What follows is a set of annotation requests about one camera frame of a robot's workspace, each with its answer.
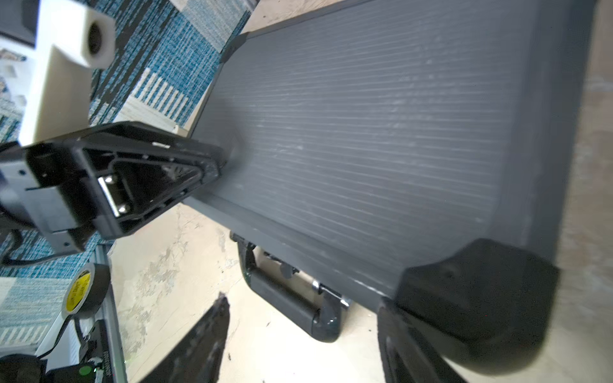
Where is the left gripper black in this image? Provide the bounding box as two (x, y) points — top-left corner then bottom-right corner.
(1, 121), (224, 255)

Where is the grey tape roll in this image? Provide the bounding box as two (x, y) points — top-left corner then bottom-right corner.
(62, 263), (111, 319)

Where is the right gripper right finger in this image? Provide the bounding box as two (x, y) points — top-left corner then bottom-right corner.
(377, 298), (464, 383)

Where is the dark grey poker case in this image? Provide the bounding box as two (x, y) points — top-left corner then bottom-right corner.
(187, 1), (596, 375)

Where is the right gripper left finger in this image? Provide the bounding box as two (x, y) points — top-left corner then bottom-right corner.
(142, 294), (230, 383)

